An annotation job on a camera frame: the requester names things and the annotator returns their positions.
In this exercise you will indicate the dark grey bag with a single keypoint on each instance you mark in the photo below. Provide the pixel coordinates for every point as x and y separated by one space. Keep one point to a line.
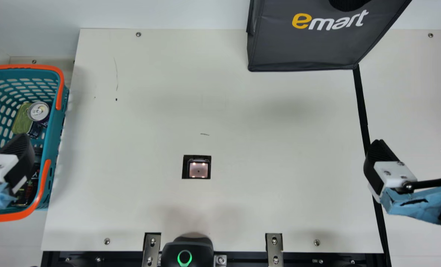
309 44

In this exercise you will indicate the small square scanner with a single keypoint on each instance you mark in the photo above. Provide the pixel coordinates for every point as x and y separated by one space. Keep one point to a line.
197 168

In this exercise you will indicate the silver-topped dark blue can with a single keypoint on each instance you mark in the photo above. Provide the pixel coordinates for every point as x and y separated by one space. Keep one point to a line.
38 110

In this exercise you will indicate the dark coffee bottle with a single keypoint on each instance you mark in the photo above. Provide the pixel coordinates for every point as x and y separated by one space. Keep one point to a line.
32 185

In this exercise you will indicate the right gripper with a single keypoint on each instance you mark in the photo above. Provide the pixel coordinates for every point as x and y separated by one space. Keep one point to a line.
424 205

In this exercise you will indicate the black device with green light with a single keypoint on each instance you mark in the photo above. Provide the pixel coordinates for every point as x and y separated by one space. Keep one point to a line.
187 250

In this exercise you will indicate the teal shopping basket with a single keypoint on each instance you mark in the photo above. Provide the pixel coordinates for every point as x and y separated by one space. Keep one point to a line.
52 148

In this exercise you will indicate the olive rectangular tin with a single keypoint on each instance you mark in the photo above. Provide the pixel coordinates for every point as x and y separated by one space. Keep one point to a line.
19 122

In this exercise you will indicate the black strip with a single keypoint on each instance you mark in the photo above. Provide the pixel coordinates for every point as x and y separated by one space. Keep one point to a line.
361 111

